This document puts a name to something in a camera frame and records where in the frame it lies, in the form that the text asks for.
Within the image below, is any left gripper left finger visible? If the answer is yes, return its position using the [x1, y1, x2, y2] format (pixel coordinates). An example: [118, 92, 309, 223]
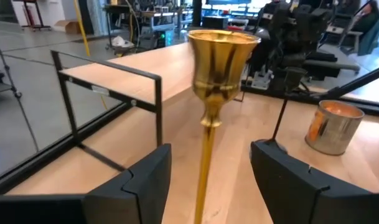
[83, 143, 172, 224]

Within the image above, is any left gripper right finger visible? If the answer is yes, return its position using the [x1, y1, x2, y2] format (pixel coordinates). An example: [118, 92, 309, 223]
[250, 139, 373, 224]

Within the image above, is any silver jar candle orange wax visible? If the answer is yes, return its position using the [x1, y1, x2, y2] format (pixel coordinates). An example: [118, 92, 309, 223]
[304, 100, 365, 156]

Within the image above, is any black candlestick holder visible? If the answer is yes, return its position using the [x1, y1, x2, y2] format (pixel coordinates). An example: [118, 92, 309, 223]
[250, 67, 308, 155]

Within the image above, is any gold tall candlestick holder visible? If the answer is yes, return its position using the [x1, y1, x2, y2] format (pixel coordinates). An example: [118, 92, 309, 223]
[187, 29, 261, 224]

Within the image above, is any black equipment cart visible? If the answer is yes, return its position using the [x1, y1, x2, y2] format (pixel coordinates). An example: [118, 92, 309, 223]
[103, 3, 142, 56]

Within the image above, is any teal chair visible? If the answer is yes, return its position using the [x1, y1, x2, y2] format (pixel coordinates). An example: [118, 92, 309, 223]
[357, 14, 379, 57]

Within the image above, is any grey tripod stand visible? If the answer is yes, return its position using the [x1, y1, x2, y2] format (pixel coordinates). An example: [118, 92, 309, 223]
[0, 21, 40, 153]

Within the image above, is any cardboard box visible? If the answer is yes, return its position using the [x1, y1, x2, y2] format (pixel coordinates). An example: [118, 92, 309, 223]
[54, 19, 82, 35]

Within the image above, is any person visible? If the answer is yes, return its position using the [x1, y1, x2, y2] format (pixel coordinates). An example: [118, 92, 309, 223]
[350, 0, 379, 34]

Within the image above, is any black metal table frame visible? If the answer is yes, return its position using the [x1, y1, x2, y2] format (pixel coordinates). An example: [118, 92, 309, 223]
[0, 63, 379, 195]

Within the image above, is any wooden shelf black metal frame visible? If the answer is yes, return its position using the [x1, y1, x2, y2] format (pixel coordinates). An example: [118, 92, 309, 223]
[50, 42, 251, 172]

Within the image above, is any yellow hanging cable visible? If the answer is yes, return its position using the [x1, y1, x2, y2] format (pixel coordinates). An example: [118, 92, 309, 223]
[72, 0, 109, 110]

